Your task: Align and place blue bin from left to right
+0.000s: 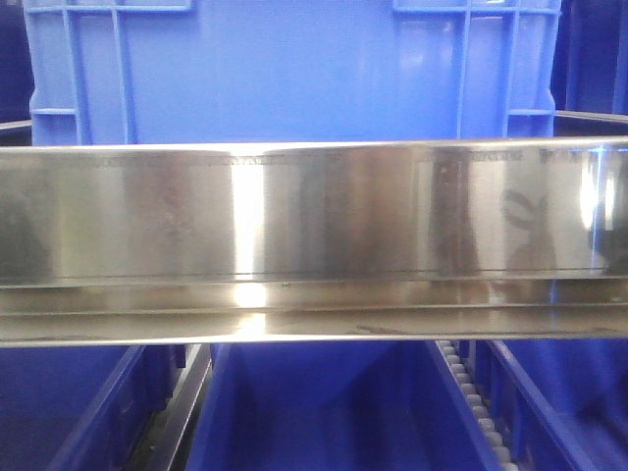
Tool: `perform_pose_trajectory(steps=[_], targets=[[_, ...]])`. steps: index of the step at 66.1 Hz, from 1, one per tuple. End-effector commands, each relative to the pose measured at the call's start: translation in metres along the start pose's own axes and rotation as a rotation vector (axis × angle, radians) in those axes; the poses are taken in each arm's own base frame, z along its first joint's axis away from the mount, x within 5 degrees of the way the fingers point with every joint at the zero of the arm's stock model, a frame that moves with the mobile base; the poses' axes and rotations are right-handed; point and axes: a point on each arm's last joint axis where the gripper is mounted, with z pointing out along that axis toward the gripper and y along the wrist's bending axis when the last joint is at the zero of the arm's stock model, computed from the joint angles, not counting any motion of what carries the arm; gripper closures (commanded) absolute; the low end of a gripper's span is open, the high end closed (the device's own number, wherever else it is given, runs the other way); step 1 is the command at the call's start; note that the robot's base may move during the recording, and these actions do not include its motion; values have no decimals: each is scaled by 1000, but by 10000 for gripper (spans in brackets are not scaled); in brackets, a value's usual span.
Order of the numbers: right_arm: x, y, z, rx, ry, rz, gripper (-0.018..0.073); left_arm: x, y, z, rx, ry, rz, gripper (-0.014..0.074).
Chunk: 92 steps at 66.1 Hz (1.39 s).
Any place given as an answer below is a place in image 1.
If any dark blue bin upper left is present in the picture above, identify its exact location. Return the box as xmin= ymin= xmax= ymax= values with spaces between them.
xmin=0 ymin=1 xmax=34 ymax=123

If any dark blue bin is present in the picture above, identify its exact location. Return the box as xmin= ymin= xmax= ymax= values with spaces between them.
xmin=0 ymin=1 xmax=34 ymax=123
xmin=551 ymin=0 xmax=627 ymax=115

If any light blue front bin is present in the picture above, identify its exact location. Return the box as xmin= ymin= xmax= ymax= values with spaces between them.
xmin=23 ymin=1 xmax=560 ymax=145

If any stainless steel shelf rail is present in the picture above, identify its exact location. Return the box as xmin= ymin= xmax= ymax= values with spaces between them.
xmin=1 ymin=137 xmax=627 ymax=346

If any lower right blue bin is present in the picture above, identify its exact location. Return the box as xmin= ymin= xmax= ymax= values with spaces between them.
xmin=469 ymin=339 xmax=627 ymax=470

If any white roller track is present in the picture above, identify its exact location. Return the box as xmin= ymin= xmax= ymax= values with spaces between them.
xmin=436 ymin=340 xmax=519 ymax=471

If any lower left blue bin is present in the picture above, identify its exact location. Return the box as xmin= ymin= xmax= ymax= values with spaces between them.
xmin=1 ymin=345 xmax=186 ymax=470

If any dark blue bin upper right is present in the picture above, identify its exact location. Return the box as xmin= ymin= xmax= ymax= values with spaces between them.
xmin=551 ymin=0 xmax=627 ymax=115

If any lower middle blue bin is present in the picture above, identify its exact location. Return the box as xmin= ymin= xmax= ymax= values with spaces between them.
xmin=187 ymin=341 xmax=498 ymax=470

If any metal lane divider rail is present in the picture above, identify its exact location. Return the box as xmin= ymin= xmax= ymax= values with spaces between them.
xmin=126 ymin=344 xmax=212 ymax=470

